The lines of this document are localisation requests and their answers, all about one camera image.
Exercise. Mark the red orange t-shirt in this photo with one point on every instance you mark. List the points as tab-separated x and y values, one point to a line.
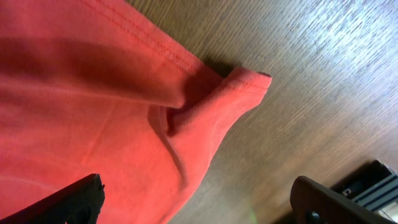
95	87

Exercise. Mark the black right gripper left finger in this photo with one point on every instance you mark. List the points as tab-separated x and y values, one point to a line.
78	203

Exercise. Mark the black aluminium frame rail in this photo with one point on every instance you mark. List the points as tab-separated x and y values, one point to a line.
372	186

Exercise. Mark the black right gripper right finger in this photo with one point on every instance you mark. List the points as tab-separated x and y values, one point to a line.
312	202

